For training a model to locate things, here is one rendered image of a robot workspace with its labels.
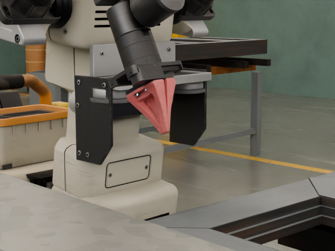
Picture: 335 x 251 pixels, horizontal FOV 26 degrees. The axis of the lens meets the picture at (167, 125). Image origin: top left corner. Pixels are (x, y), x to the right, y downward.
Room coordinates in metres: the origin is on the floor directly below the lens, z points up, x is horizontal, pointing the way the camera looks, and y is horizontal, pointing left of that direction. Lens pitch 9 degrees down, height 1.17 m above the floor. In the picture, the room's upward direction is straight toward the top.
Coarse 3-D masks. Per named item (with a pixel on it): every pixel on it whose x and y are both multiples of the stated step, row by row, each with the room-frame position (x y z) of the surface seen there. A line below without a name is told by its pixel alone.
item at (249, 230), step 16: (288, 208) 1.12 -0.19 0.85; (304, 208) 1.15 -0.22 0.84; (320, 208) 1.17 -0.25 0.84; (240, 224) 1.04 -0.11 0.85; (256, 224) 1.07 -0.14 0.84; (272, 224) 1.08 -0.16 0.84; (288, 224) 1.11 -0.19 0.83; (304, 224) 1.13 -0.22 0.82; (320, 224) 1.16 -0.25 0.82; (256, 240) 1.05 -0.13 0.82; (272, 240) 1.07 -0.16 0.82
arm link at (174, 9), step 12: (96, 0) 1.10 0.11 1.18; (108, 0) 1.11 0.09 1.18; (120, 0) 1.13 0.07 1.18; (132, 0) 1.07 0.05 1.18; (144, 0) 1.05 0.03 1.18; (156, 0) 1.03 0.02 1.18; (168, 0) 1.04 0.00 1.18; (180, 0) 1.06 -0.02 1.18; (132, 12) 1.07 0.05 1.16; (144, 12) 1.05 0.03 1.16; (156, 12) 1.04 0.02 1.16; (168, 12) 1.04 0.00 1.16; (144, 24) 1.07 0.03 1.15; (156, 24) 1.07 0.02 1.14
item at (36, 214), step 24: (0, 192) 0.47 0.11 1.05; (24, 192) 0.47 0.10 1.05; (48, 192) 0.47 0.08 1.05; (0, 216) 0.41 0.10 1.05; (24, 216) 0.41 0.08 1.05; (48, 216) 0.41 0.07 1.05; (72, 216) 0.41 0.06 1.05; (96, 216) 0.41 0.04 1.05; (120, 216) 0.41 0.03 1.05; (0, 240) 0.37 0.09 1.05; (24, 240) 0.37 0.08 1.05; (48, 240) 0.37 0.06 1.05; (72, 240) 0.37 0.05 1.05; (96, 240) 0.37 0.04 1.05; (120, 240) 0.37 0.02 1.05; (144, 240) 0.37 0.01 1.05; (168, 240) 0.37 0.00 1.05; (192, 240) 0.37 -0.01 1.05
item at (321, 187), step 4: (324, 180) 1.28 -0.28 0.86; (328, 180) 1.28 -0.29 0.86; (332, 180) 1.28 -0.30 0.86; (316, 184) 1.25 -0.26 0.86; (320, 184) 1.25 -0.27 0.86; (324, 184) 1.25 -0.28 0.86; (328, 184) 1.25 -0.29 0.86; (332, 184) 1.25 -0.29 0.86; (316, 188) 1.23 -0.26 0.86; (320, 188) 1.23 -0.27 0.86; (324, 188) 1.23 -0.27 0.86; (328, 188) 1.23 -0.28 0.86; (332, 188) 1.23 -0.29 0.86; (320, 192) 1.20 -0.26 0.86; (324, 192) 1.20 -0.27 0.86; (328, 192) 1.20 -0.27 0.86
